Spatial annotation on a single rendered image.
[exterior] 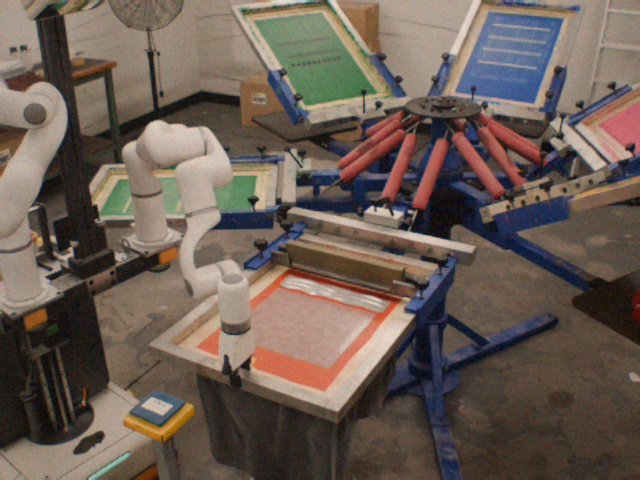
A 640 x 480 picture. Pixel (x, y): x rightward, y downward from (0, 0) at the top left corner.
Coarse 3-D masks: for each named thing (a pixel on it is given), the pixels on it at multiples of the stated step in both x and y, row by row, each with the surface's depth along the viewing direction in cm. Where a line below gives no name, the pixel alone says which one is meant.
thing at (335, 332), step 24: (360, 288) 229; (336, 312) 217; (360, 312) 217; (384, 312) 216; (312, 336) 206; (336, 336) 206; (360, 336) 206; (288, 360) 196; (312, 360) 196; (336, 360) 196; (312, 384) 187
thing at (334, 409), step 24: (312, 240) 251; (264, 264) 237; (408, 264) 236; (432, 264) 235; (192, 312) 212; (216, 312) 217; (408, 312) 210; (168, 336) 201; (384, 336) 199; (168, 360) 195; (192, 360) 191; (216, 360) 190; (384, 360) 193; (264, 384) 181; (288, 384) 181; (360, 384) 181; (312, 408) 175; (336, 408) 173
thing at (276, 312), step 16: (288, 272) 239; (304, 272) 239; (272, 288) 230; (288, 288) 230; (256, 304) 222; (272, 304) 221; (288, 304) 221; (304, 304) 221; (320, 304) 221; (256, 320) 214; (272, 320) 214; (288, 320) 213; (304, 320) 213; (208, 336) 207; (256, 336) 206; (272, 336) 206; (288, 336) 206; (208, 352) 200; (256, 352) 199; (272, 352) 199
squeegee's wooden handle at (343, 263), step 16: (288, 240) 236; (304, 256) 234; (320, 256) 230; (336, 256) 227; (352, 256) 226; (336, 272) 230; (352, 272) 227; (368, 272) 224; (384, 272) 221; (400, 272) 218
